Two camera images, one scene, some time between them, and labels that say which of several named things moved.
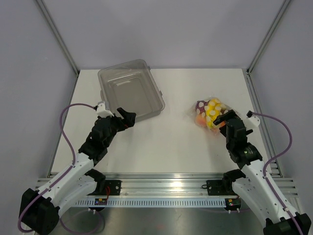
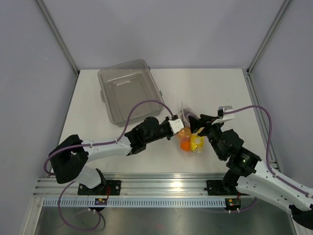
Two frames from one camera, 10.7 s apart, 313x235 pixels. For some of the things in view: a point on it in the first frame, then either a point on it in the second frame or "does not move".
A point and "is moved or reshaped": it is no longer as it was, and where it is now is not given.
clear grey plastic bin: x=132 y=86 does not move
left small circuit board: x=100 y=201 does not move
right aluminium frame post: x=268 y=35 does not move
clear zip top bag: x=203 y=112 → x=190 y=131
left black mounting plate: x=112 y=187 does not move
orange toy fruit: x=200 y=120 is moved or reshaped
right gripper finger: x=223 y=117 → x=196 y=124
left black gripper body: x=116 y=126 → x=163 y=131
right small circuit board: x=233 y=203 does not move
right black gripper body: x=223 y=131 → x=212 y=131
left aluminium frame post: x=50 y=24 does not move
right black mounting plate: x=216 y=187 does not move
